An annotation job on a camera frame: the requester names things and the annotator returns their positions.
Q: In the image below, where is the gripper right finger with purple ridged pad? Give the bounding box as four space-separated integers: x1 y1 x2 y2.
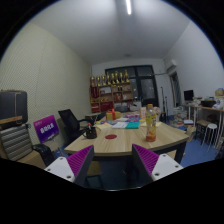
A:
132 144 182 181

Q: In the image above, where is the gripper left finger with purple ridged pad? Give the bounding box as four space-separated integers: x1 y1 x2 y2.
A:
45 145 94 186

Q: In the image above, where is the black mug with pens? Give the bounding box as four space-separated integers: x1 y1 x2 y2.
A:
86 124 97 139

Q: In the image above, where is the black office chair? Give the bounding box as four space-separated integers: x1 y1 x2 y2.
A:
59 109 94 142

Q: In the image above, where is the wooden conference table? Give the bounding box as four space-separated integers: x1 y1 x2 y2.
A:
63 116 190 178

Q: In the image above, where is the red round coaster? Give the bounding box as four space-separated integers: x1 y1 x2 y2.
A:
105 134 117 139

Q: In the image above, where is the teal notebook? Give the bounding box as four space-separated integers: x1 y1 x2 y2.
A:
125 122 140 129

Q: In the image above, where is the purple sign board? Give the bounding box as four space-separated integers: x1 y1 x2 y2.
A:
34 115 59 143

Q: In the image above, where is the clear bottle orange drink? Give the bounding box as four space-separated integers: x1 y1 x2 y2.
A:
146 104 156 142

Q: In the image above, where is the white open booklet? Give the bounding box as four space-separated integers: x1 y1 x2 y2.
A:
112 122 128 129

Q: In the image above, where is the yellow gift box red ribbon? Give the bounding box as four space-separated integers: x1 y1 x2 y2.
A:
106 109 121 121

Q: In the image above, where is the grey ribbed suitcase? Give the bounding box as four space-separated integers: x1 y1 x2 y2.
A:
0 124 32 162

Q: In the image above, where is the white round stool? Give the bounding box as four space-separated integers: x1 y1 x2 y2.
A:
201 123 217 145

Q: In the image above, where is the white side desk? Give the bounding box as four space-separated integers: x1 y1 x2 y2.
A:
183 104 224 148

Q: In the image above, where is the dark framed window door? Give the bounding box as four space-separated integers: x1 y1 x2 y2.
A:
106 65 159 106

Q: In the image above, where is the black computer monitor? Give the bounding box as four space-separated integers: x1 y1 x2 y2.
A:
184 90 194 101

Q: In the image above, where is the red wooden trophy shelf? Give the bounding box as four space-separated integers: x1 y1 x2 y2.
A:
89 70 133 112

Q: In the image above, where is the black suitcase on top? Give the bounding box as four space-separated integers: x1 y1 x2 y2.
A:
0 90 28 130

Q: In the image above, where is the white air conditioner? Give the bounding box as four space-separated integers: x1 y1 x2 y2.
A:
166 59 177 72

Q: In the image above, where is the ceiling tube light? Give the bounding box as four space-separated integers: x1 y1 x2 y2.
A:
125 0 132 15

